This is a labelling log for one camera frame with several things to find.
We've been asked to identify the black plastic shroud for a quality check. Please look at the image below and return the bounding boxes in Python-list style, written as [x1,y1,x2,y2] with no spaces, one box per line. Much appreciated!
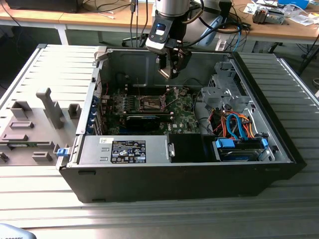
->
[168,133,216,163]

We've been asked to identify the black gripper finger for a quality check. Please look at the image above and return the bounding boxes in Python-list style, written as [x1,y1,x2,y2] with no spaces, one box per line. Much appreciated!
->
[168,46,193,80]
[156,51,168,73]

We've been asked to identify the black office chair base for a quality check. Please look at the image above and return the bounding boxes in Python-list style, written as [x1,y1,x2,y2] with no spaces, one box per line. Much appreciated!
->
[121,34,148,48]

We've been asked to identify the grey parts rack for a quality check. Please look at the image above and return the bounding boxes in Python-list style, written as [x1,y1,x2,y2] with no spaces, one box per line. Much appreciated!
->
[0,87,83,166]

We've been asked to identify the CPU socket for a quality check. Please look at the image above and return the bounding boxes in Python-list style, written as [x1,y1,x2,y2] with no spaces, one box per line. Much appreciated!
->
[139,95,166,112]

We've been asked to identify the grey rounded device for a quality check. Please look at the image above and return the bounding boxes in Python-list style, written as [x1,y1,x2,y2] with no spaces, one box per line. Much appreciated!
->
[0,223,34,239]

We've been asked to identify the black PC case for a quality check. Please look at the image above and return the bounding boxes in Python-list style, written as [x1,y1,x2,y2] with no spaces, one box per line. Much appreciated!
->
[56,47,307,204]

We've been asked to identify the CPU cooler heatsink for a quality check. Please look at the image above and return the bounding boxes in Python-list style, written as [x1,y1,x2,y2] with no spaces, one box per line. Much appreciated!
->
[252,6,286,25]

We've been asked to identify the metal socket cover frame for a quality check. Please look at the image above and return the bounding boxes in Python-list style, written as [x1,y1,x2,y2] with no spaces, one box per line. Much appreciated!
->
[160,87,180,111]

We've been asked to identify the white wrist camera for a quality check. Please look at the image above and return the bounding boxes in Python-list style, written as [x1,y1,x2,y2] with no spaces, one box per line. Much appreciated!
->
[145,22,172,53]

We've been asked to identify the white plastic item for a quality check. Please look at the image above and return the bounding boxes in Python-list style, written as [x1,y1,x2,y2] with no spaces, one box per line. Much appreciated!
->
[214,39,228,52]

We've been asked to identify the blue wire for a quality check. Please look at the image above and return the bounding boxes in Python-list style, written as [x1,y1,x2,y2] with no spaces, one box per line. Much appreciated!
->
[225,112,246,141]

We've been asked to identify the grey power supply unit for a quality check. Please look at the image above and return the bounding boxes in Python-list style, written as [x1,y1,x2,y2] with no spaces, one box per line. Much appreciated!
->
[77,135,172,165]

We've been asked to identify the silver CPU chip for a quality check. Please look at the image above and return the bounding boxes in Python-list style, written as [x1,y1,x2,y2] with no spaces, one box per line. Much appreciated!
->
[158,67,173,80]

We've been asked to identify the red orange wire bundle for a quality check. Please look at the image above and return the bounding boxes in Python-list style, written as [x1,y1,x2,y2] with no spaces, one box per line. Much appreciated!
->
[209,111,226,134]

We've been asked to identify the silver metal drive cage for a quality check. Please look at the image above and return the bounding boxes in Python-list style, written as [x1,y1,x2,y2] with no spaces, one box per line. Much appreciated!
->
[199,61,277,160]

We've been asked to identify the black power supply label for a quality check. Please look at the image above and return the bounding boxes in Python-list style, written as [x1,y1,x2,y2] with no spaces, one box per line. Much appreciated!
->
[111,139,148,164]

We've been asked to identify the green motherboard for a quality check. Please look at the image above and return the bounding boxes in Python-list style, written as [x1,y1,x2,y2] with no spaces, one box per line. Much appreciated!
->
[98,84,201,136]

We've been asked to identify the white paper documents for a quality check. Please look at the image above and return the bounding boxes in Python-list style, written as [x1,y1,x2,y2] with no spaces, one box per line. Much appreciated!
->
[286,8,319,27]

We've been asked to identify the wooden desk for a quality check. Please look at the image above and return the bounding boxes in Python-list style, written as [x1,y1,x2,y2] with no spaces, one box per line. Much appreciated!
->
[0,0,156,46]
[216,0,319,45]

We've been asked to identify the black graphics card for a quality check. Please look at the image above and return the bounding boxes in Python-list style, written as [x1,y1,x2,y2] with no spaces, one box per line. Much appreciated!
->
[124,114,161,131]

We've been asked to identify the hard disk in blue carrier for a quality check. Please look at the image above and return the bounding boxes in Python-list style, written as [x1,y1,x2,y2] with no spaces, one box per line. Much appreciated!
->
[211,138,270,162]

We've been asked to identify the grey case handle latch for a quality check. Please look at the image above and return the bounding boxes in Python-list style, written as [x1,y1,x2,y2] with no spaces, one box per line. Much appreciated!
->
[93,46,108,67]

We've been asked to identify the blue box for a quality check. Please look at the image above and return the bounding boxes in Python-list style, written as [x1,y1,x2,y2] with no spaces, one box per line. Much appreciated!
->
[278,0,310,8]

